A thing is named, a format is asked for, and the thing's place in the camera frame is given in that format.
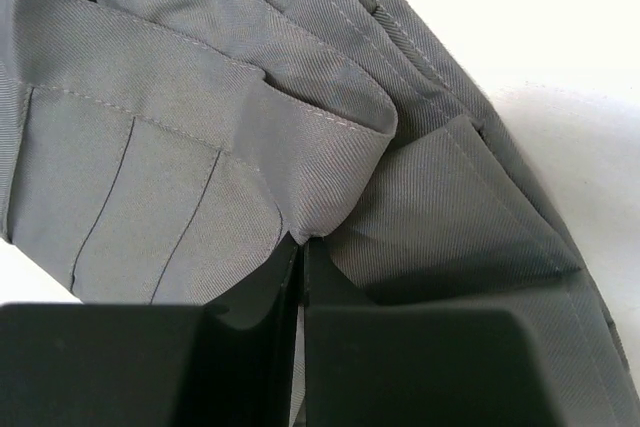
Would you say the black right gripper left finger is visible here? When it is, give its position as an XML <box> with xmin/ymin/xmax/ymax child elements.
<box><xmin>1</xmin><ymin>238</ymin><xmax>299</xmax><ymax>426</ymax></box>

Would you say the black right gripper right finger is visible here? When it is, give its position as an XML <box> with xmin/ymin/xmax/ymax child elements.
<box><xmin>303</xmin><ymin>239</ymin><xmax>569</xmax><ymax>426</ymax></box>

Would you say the grey pleated skirt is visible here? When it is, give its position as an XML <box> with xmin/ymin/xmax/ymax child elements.
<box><xmin>1</xmin><ymin>0</ymin><xmax>639</xmax><ymax>426</ymax></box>

